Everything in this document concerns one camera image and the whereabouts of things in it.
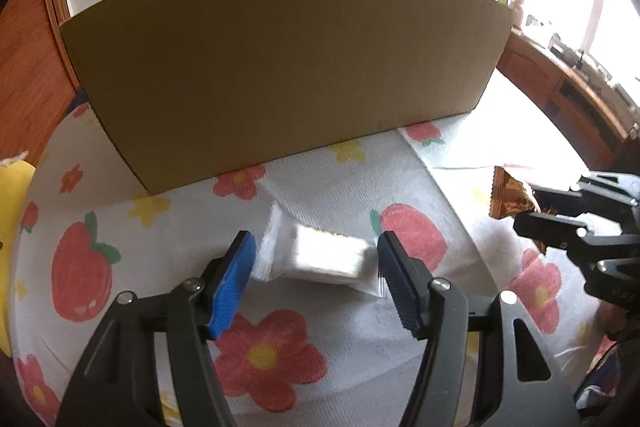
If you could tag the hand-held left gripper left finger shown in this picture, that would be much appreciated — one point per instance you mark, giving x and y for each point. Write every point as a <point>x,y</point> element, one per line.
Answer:
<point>232,287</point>

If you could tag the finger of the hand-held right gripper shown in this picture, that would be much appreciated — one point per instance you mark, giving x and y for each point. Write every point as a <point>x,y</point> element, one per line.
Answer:
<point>585,197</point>
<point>565,229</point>

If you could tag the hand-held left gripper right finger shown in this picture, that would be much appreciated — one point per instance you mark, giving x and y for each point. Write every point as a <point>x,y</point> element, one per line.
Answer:
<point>397,279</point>

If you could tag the gold foil candy packet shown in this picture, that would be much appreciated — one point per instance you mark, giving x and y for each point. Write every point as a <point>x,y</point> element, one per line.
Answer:
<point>512,197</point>

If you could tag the white snack packet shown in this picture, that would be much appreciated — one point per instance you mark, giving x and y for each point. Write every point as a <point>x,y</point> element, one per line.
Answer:
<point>325,257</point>

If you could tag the brown cardboard box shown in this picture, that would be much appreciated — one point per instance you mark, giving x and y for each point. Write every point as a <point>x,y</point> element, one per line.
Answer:
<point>280,67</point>

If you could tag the wooden cabinet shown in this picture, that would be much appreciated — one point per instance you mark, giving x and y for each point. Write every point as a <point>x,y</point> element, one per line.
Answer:
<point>570,97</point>

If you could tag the flower and strawberry printed blanket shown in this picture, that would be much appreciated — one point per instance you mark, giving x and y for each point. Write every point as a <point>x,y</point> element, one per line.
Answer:
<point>320,187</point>

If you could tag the pink bottle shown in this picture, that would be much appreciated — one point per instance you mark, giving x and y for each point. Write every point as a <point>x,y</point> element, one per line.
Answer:
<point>518,9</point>

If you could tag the yellow plush toy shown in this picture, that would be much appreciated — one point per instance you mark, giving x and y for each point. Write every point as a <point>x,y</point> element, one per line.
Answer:
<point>12,207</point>

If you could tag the wooden wardrobe door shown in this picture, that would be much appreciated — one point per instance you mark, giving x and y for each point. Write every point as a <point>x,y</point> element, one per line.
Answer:
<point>30,57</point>

